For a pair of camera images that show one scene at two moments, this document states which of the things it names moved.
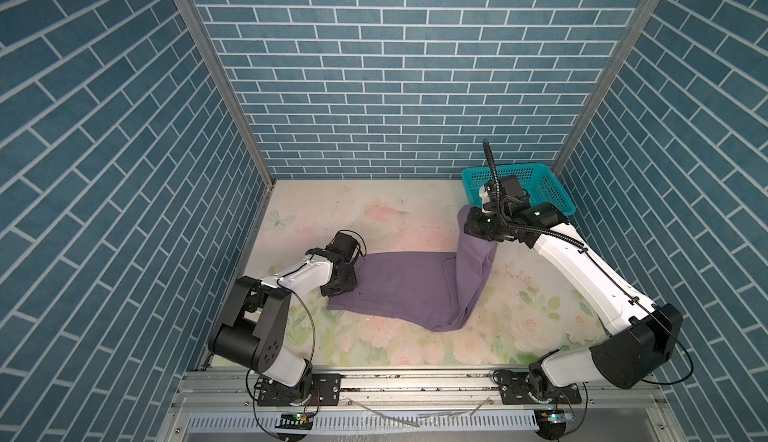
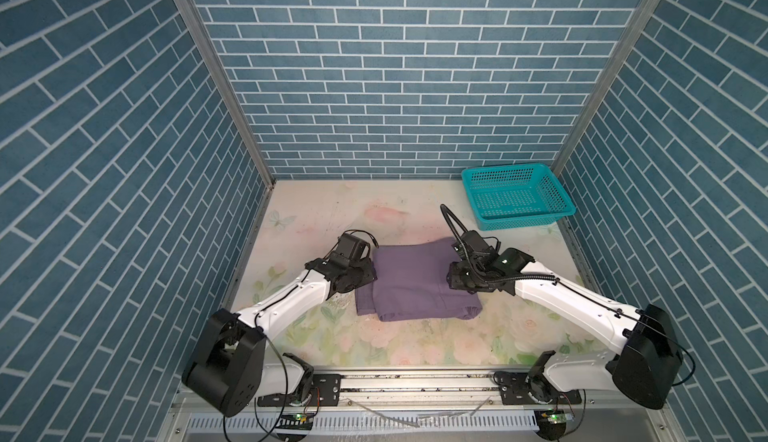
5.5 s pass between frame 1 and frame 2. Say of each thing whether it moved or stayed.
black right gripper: moved
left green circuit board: stayed
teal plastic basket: stayed
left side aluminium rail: stayed
